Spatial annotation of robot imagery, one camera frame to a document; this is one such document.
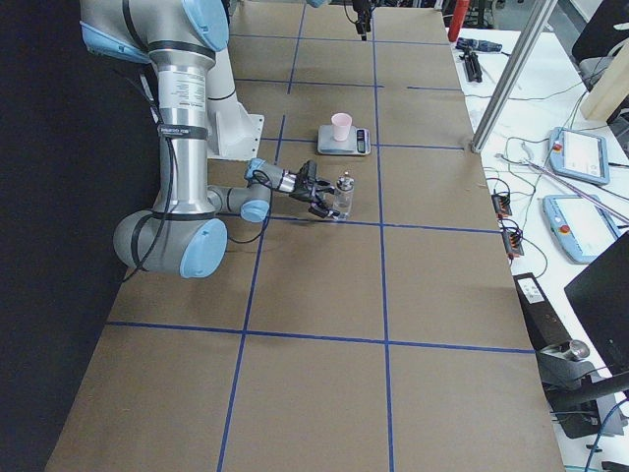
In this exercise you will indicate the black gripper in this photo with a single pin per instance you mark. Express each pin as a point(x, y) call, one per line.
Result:
point(299, 190)

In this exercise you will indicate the glass sauce dispenser bottle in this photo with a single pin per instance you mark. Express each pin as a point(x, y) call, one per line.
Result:
point(343, 196)

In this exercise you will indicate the pink paper cup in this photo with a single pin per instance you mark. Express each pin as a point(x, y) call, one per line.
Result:
point(341, 123)

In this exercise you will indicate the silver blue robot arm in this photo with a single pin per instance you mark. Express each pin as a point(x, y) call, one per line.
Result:
point(183, 232)

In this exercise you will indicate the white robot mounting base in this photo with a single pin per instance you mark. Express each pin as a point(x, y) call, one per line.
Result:
point(233, 132)

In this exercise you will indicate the black folded tripod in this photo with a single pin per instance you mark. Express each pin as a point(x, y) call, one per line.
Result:
point(472, 66)

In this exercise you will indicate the blue patterned bundle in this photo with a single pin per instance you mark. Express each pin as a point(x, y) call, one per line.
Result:
point(478, 45)

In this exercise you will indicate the red cylinder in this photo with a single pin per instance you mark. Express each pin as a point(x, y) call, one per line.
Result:
point(458, 19)

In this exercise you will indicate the black power strip box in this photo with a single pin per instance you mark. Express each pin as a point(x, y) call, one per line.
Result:
point(544, 326)

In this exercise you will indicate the near blue teach pendant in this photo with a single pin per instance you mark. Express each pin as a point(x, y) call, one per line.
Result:
point(583, 230)

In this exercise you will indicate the blue teach pendant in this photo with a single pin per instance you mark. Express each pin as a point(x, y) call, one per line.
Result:
point(579, 155)
point(583, 230)

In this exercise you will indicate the far blue teach pendant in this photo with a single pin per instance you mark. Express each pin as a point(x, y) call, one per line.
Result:
point(579, 155)

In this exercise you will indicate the black computer monitor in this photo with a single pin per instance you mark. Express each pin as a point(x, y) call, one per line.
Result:
point(599, 298)

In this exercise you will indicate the aluminium frame post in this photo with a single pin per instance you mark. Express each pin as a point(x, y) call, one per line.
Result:
point(523, 48)

